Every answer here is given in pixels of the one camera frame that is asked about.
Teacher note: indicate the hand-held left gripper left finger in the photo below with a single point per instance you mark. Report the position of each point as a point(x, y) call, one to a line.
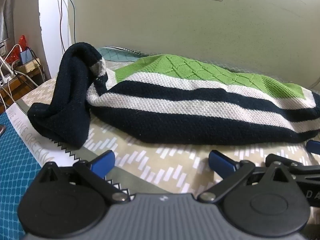
point(103, 164)

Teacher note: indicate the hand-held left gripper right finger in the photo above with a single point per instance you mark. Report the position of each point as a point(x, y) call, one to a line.
point(221, 164)

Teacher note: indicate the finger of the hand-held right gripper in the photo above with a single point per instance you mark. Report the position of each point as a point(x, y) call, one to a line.
point(301, 168)
point(314, 146)

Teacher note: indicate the green white navy striped sweater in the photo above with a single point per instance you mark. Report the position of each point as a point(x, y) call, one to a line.
point(187, 100)

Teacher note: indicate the beige patterned bed sheet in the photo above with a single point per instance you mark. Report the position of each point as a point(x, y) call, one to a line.
point(162, 160)

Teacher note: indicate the blue lattice patterned cloth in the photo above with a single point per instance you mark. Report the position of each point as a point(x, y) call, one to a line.
point(15, 170)

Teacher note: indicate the teal quilted mattress pad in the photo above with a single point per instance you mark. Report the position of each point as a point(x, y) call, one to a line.
point(117, 53)

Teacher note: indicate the wooden side table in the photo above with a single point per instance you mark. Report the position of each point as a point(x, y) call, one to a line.
point(22, 85)

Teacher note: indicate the beige power strip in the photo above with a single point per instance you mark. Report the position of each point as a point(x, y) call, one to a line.
point(28, 65)

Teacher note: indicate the blue power adapter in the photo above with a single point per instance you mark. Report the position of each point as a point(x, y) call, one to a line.
point(25, 56)

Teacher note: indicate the red plastic object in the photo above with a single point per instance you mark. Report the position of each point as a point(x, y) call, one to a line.
point(22, 42)

